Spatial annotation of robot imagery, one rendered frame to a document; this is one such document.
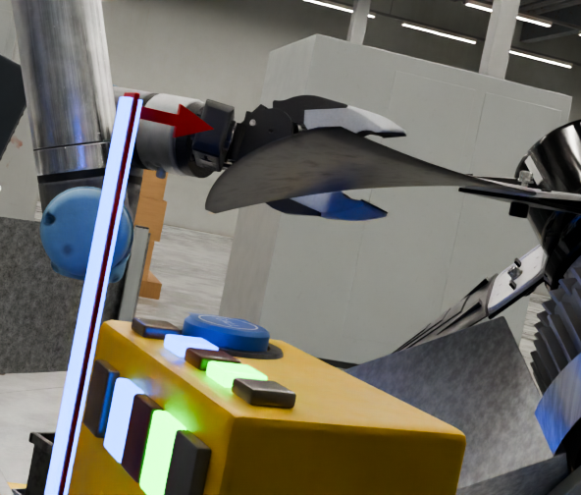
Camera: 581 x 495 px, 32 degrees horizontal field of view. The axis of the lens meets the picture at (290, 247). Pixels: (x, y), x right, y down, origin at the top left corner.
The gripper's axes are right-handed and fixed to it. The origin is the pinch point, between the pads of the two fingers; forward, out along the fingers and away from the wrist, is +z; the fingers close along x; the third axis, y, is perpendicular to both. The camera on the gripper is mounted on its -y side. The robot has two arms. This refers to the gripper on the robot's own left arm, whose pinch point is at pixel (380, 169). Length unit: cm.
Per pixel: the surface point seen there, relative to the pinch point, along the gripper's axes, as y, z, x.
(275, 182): -9.4, -4.7, 3.9
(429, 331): 14.0, 3.3, 12.5
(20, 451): 230, -205, 95
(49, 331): 138, -135, 38
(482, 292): 14.2, 7.4, 7.7
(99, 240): -23.5, -9.3, 11.6
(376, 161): -13.8, 5.0, 1.6
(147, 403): -46, 11, 17
